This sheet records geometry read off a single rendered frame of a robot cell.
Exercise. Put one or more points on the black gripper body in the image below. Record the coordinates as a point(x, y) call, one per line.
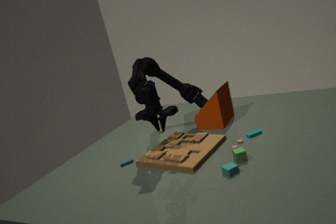
point(169, 111)

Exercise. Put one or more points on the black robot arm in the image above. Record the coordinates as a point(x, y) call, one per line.
point(143, 93)

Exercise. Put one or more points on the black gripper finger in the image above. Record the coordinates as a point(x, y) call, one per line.
point(163, 122)
point(155, 123)

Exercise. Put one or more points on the cyan rectangular block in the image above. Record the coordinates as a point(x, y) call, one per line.
point(254, 133)

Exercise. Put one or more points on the teal cube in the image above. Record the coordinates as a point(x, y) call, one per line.
point(230, 169)

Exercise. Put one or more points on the teal flat bar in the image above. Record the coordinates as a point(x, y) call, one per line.
point(126, 162)

